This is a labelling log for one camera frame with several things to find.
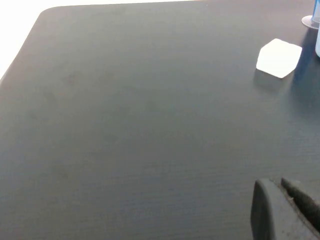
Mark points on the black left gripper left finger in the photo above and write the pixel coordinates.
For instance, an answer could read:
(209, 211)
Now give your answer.
(270, 215)

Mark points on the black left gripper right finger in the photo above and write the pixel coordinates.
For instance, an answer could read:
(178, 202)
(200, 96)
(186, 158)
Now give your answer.
(306, 207)

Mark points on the white cube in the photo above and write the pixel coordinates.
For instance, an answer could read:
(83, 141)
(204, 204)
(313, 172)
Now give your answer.
(277, 58)

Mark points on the light blue bowl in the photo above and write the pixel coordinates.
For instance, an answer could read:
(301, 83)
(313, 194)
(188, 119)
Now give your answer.
(318, 40)

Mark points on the blue cone glass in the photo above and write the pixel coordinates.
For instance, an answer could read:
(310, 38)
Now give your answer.
(311, 21)

